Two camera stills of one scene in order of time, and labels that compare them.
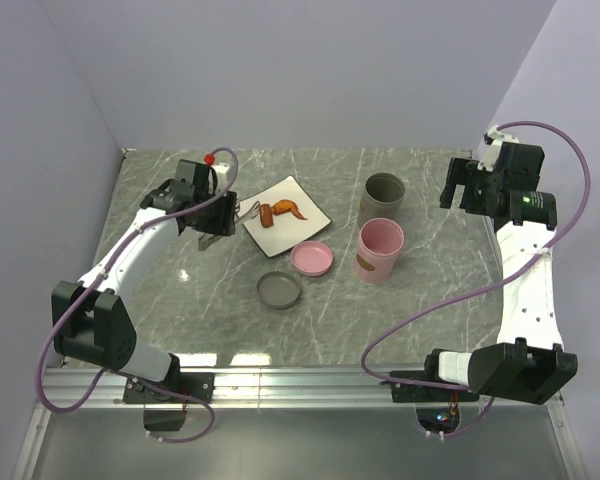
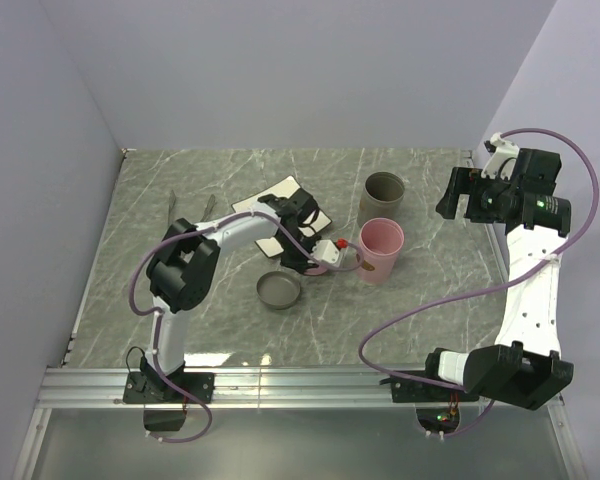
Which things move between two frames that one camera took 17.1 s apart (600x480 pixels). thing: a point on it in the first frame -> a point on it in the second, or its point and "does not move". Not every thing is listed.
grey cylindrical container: (382, 196) does not move
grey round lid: (278, 290) does not move
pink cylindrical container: (380, 242) does not move
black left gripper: (225, 223) -> (299, 264)
